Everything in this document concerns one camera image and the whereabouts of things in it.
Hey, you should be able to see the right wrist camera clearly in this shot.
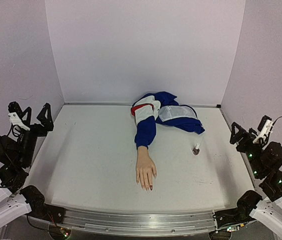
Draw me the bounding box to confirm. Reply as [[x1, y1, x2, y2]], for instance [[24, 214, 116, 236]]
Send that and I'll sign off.
[[253, 115, 274, 148]]

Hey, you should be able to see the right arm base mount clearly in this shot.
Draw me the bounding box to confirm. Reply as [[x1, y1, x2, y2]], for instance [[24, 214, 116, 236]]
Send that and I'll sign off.
[[213, 200, 255, 229]]

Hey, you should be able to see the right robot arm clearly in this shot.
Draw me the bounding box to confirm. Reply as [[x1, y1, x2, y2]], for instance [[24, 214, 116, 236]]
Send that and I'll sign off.
[[230, 118, 282, 239]]

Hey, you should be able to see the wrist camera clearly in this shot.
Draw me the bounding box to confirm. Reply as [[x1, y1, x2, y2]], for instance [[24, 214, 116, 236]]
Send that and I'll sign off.
[[253, 115, 274, 148], [8, 101, 30, 130]]

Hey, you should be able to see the red nail polish bottle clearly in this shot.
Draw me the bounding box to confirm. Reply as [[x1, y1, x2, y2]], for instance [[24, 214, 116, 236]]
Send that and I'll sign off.
[[192, 147, 200, 156]]

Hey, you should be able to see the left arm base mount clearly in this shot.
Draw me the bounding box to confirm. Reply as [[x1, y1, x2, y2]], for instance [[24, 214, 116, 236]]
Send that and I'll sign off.
[[25, 199, 66, 224]]

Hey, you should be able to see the blue white red jacket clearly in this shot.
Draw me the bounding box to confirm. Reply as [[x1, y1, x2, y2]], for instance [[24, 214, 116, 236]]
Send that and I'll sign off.
[[130, 91, 205, 148]]

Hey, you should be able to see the mannequin hand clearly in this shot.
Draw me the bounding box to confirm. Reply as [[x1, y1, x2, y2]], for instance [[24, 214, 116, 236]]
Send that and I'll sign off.
[[136, 146, 157, 192]]

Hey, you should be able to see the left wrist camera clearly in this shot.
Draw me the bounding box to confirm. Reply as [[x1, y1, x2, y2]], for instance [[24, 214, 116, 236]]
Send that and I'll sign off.
[[8, 101, 30, 130]]

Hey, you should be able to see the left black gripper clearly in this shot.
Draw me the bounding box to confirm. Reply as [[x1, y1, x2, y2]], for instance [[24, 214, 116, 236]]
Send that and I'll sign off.
[[19, 103, 54, 167]]

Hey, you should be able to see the aluminium front rail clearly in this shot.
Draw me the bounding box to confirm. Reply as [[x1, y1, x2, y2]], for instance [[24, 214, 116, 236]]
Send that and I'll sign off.
[[0, 199, 281, 240]]

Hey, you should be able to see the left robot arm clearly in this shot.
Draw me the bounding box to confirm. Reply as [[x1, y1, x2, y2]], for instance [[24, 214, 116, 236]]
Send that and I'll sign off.
[[0, 101, 54, 228]]

